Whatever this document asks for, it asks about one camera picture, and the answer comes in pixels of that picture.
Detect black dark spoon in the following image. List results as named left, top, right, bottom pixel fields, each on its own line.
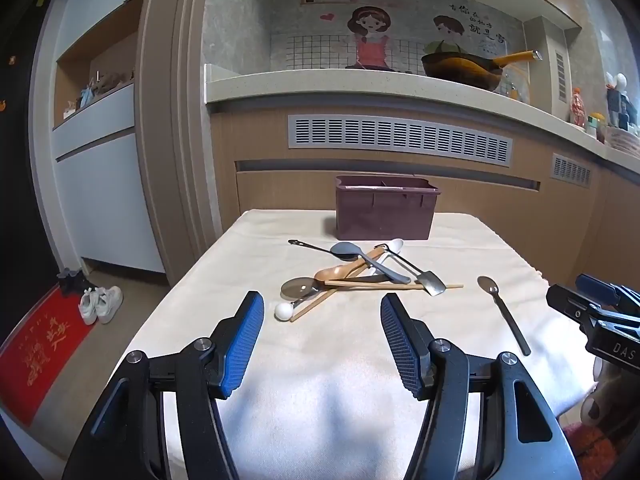
left=477, top=275, right=532, bottom=356

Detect metal shovel-shaped spoon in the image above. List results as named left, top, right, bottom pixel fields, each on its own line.
left=378, top=244, right=447, bottom=297

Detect wooden chopstick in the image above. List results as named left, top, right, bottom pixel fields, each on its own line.
left=290, top=292, right=333, bottom=323
left=322, top=281, right=464, bottom=294

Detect grey blue plastic spoon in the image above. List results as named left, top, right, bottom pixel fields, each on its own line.
left=330, top=242, right=411, bottom=284

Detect thin metal ornate spoon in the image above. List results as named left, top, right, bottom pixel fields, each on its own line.
left=288, top=238, right=332, bottom=254

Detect wooden spoon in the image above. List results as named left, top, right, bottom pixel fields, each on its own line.
left=314, top=257, right=369, bottom=282

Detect red door mat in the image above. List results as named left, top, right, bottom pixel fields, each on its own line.
left=1, top=287, right=92, bottom=427

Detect small grey vent grille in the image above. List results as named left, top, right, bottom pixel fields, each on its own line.
left=550, top=154, right=591, bottom=188

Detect white sneaker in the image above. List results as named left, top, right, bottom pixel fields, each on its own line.
left=96, top=286, right=124, bottom=324
left=78, top=288, right=99, bottom=326

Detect stack of plates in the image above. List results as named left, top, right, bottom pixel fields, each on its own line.
left=605, top=127, right=640, bottom=158

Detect black shoes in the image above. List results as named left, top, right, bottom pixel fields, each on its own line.
left=56, top=268, right=96, bottom=297

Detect orange condiment bottle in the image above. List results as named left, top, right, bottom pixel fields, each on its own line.
left=570, top=87, right=586, bottom=129

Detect white table cloth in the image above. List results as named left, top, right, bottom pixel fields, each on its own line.
left=130, top=210, right=593, bottom=479

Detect purple plastic utensil holder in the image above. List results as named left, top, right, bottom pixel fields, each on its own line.
left=335, top=174, right=440, bottom=240

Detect long grey vent grille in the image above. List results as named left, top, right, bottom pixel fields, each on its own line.
left=288, top=114, right=513, bottom=167

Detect white blue cabinet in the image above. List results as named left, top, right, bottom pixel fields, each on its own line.
left=28, top=0, right=165, bottom=273

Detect dark wok with orange handle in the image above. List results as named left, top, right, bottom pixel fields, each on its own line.
left=421, top=51, right=542, bottom=91

